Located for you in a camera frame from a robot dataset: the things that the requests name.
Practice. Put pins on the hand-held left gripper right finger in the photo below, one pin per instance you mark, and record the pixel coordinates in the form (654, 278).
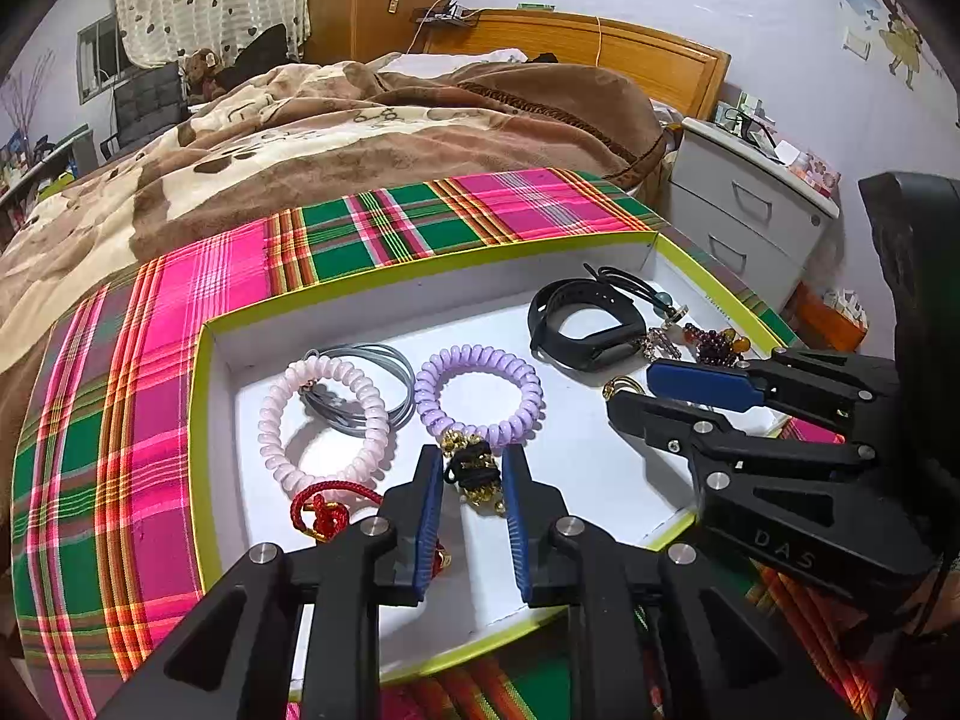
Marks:
(517, 525)

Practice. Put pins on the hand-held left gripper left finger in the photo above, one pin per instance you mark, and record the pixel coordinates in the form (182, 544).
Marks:
(427, 525)

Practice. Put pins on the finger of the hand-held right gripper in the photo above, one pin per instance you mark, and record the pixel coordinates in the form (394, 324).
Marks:
(660, 424)
(697, 384)

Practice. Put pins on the white tray with green rim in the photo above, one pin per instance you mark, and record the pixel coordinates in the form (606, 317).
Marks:
(570, 465)

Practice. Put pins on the orange box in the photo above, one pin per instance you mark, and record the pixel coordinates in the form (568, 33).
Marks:
(825, 319)

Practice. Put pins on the black wristband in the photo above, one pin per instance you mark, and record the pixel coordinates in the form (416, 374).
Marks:
(547, 330)

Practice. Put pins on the grey nightstand with drawers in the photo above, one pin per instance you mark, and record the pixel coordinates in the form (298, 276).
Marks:
(742, 202)

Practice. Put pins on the pink paper box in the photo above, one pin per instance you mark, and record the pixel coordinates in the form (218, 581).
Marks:
(814, 169)

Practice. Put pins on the pink green plaid cloth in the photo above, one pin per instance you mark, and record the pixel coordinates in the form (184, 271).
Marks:
(150, 390)

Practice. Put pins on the wooden headboard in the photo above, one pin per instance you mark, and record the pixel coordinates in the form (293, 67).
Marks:
(660, 52)

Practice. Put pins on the white pillow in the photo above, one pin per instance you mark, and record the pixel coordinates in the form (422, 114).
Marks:
(491, 56)

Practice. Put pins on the brown patterned blanket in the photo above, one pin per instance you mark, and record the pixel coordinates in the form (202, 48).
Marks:
(300, 142)

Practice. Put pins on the black clothing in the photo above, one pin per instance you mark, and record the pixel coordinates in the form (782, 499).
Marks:
(259, 60)

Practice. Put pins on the brown teddy bear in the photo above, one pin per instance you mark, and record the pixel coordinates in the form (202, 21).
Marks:
(201, 71)

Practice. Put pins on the grey office chair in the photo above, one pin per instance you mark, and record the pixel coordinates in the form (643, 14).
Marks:
(146, 101)

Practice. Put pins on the cluttered white desk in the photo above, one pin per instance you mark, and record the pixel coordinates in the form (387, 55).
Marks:
(45, 165)

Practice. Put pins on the window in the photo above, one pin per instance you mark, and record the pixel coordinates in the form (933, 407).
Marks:
(97, 64)

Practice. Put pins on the dried purple branches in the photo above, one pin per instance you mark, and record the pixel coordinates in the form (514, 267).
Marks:
(26, 101)

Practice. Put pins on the cartoon wall sticker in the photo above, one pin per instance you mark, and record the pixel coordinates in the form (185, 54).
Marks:
(900, 37)

